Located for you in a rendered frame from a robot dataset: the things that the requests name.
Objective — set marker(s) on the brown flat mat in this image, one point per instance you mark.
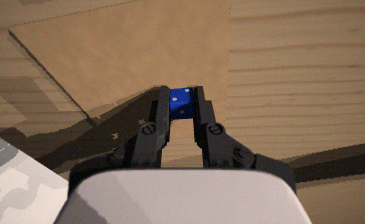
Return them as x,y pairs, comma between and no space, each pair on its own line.
113,60

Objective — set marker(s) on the blue die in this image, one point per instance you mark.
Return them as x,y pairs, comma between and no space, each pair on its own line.
181,103

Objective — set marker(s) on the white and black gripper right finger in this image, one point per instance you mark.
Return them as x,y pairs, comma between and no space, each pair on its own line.
219,150

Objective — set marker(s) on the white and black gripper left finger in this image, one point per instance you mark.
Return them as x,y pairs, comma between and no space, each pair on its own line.
140,151

